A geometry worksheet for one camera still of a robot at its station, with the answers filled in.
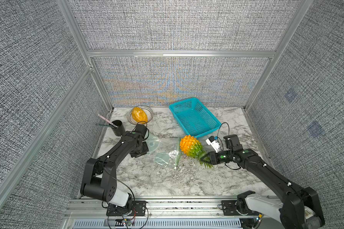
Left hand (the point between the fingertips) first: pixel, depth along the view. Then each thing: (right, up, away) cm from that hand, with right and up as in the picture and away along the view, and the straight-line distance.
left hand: (145, 151), depth 87 cm
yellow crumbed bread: (-8, +23, +19) cm, 31 cm away
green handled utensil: (-27, +16, +6) cm, 32 cm away
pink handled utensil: (-26, +19, +9) cm, 34 cm away
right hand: (+33, -1, -9) cm, 34 cm away
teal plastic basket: (+35, +22, +26) cm, 48 cm away
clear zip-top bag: (+12, -2, +8) cm, 15 cm away
